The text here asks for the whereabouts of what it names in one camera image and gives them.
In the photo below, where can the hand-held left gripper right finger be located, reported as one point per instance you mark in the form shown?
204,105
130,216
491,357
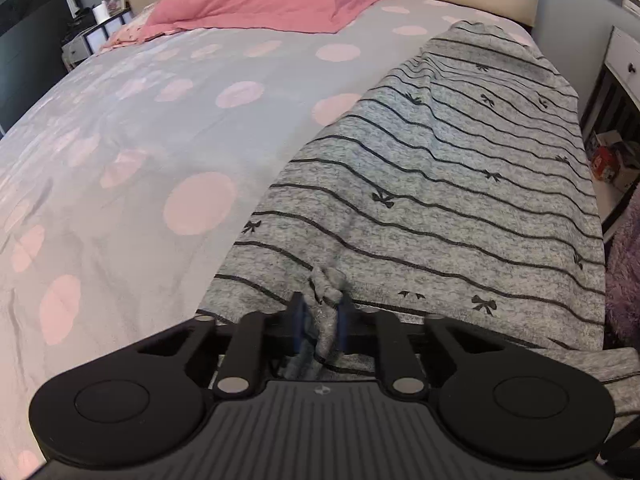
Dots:
346,322

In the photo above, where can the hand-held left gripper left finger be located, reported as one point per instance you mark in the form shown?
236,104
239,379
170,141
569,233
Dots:
298,320

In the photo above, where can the grey striped bow-print garment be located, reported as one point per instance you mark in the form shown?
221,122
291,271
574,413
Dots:
450,185

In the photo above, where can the grey pink-dotted bed sheet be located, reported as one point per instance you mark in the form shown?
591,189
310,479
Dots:
150,135

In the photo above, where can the purple fluffy rug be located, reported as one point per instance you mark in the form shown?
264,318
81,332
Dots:
625,270

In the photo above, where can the red box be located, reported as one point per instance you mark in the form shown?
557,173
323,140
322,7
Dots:
605,162

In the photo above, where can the pink patterned pillow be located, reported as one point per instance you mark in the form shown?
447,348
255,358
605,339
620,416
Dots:
127,32

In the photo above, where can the white nightstand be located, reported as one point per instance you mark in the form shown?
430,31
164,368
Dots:
95,40

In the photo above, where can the white bedside table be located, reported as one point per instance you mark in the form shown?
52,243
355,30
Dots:
622,52

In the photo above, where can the black sliding wardrobe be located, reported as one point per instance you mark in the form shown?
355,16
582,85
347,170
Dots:
25,35

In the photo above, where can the picture frame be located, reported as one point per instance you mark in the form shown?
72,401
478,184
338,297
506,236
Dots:
114,1

